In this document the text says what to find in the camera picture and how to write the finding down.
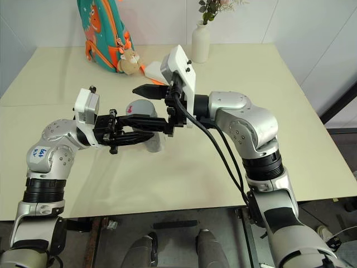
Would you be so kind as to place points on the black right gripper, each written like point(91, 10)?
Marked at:
point(177, 111)

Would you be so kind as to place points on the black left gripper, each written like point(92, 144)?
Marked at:
point(103, 127)

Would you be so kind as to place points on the grey cup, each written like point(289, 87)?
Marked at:
point(140, 107)

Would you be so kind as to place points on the grey jar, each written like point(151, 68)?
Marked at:
point(155, 144)

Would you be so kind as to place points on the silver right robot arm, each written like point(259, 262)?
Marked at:
point(251, 117)

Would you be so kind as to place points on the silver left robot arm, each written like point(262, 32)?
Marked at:
point(57, 131)

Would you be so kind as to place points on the white box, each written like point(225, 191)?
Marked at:
point(153, 69)

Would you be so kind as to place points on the white ceramic vase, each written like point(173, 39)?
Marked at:
point(200, 44)

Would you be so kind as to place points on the teal orange dinosaur backpack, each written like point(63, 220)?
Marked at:
point(106, 33)

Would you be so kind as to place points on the white handwritten label sticker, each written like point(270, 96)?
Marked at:
point(39, 155)

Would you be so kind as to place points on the black flat rectangular bar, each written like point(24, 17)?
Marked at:
point(175, 224)

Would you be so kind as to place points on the dried flower sprig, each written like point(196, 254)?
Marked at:
point(209, 11)

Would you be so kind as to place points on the rusty metal table bar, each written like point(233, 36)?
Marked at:
point(96, 243)

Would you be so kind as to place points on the dark grey rounded shape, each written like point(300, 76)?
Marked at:
point(212, 249)
point(142, 249)

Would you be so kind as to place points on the black metal table leg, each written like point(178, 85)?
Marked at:
point(249, 240)

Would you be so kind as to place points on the white sneaker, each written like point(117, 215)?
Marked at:
point(323, 231)

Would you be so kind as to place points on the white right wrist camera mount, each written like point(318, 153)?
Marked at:
point(184, 64)

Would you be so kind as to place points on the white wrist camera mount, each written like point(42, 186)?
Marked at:
point(184, 64)
point(82, 101)

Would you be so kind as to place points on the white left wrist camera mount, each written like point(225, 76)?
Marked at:
point(82, 101)

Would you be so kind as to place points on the black diagonal frame bar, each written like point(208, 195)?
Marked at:
point(338, 103)

